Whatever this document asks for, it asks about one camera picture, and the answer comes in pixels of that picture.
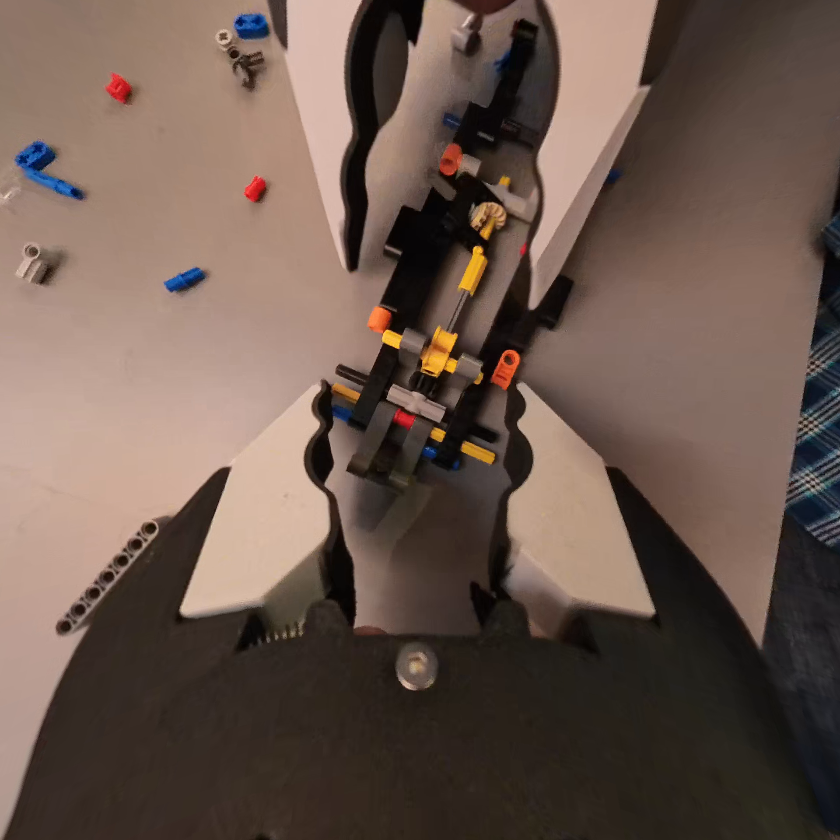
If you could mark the grey long lego beam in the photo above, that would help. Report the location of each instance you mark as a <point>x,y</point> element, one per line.
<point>108,577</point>

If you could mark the small red lego pin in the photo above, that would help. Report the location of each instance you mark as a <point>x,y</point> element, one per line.
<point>254,188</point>

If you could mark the long blue lego axle pin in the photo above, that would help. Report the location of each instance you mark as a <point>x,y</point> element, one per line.
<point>59,187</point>

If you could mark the dark blue trousers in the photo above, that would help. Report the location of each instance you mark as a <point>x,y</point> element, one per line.
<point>807,656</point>

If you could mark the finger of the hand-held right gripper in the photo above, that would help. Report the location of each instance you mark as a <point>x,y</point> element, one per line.
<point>321,98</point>
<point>590,39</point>

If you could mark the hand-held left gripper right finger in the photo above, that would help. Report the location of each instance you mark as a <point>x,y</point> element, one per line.
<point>564,525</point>

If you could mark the clear plastic scrap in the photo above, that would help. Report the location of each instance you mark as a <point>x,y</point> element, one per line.
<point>8,191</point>

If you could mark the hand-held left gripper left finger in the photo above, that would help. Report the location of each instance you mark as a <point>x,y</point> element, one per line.
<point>269,518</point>

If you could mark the black lego chassis assembly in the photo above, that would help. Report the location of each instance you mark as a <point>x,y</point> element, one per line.
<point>413,262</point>

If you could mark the red lego connector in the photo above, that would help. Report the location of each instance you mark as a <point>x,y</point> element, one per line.
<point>118,87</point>

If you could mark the light grey lego connector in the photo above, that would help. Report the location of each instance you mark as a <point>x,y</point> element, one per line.
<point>33,262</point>

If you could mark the small blue lego liftarm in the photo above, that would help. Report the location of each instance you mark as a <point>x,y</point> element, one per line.
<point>251,25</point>
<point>36,154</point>

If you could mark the dark grey lego angle connector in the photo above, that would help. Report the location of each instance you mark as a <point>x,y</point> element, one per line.
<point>248,65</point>

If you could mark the grey round lego bush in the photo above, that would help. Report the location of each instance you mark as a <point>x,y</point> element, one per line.
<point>225,38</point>

